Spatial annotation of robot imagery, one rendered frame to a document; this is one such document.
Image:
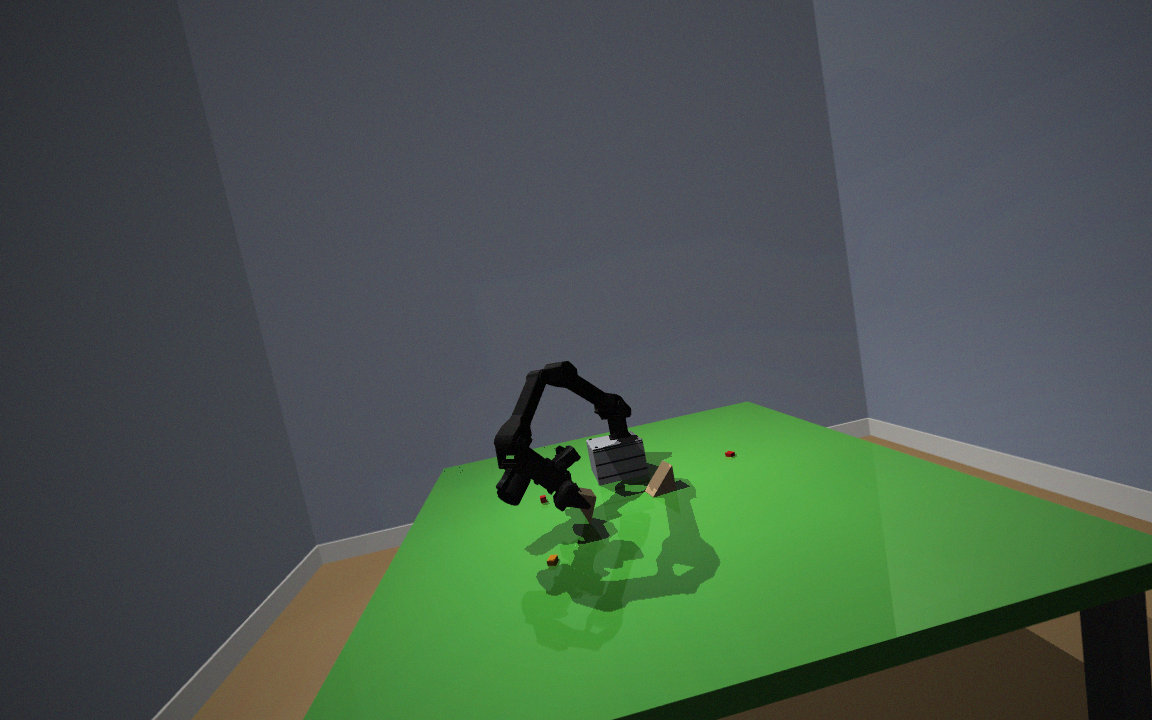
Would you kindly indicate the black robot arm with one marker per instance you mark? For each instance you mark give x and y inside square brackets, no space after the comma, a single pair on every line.
[514,436]

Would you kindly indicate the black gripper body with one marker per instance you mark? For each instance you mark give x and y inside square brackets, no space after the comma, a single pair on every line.
[552,479]

